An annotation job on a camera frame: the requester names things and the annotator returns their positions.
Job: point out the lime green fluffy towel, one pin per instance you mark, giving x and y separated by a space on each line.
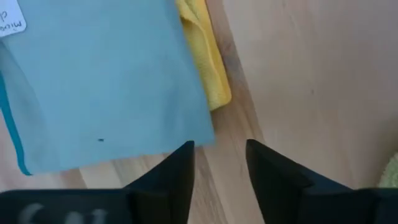
390 172

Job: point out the white towel hang tag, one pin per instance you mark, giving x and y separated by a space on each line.
11 18

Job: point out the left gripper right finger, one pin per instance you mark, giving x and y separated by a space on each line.
295 199

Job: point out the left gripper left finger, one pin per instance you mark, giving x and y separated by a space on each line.
155 199

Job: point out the blue towel with teal edge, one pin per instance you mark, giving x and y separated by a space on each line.
109 77

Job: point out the yellow microfiber towel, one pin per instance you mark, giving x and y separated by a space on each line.
205 56

